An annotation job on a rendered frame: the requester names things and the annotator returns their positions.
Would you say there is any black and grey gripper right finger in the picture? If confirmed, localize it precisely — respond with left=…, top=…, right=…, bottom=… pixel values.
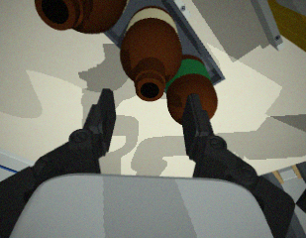
left=181, top=93, right=295, bottom=238

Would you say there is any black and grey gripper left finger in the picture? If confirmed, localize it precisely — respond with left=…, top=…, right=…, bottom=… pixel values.
left=0, top=88, right=116, bottom=238

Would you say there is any yellow crate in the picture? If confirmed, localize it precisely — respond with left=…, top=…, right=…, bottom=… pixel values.
left=267, top=0, right=306, bottom=52

